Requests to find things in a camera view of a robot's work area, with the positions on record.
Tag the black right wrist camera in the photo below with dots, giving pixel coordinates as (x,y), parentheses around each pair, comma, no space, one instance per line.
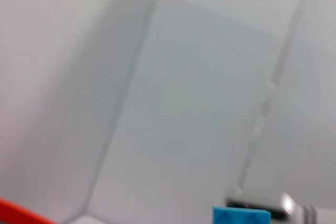
(257,200)

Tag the blue square plate brick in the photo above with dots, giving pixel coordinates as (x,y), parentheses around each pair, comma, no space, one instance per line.
(241,216)

